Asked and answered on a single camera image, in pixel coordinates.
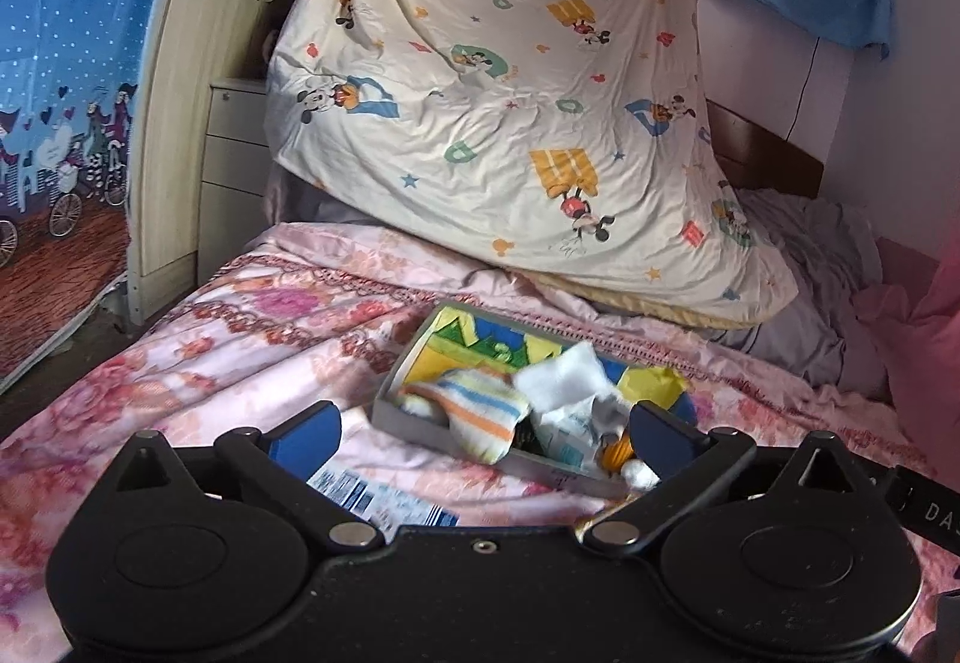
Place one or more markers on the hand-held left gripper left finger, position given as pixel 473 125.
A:
pixel 304 442

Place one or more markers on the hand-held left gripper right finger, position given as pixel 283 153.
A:
pixel 667 442

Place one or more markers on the yellow sock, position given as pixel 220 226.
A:
pixel 616 453

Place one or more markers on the blue white quilted cloth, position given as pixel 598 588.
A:
pixel 559 378

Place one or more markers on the colourful printed cardboard box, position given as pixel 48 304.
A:
pixel 427 408

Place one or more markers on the striped sock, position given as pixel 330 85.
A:
pixel 480 408

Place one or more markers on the small milk carton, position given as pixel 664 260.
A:
pixel 375 494

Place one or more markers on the pink floral bedsheet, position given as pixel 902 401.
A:
pixel 187 363

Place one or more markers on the pink cloth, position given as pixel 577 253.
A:
pixel 915 333

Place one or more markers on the grey crumpled blanket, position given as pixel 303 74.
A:
pixel 810 280

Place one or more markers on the light wooden drawer cabinet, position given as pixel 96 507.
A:
pixel 232 183

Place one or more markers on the dark wooden headboard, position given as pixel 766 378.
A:
pixel 765 153

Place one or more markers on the light wooden panel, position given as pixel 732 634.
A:
pixel 172 108

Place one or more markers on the cartoon printed cream quilt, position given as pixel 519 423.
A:
pixel 510 93

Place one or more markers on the blue printed curtain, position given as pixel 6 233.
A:
pixel 67 108

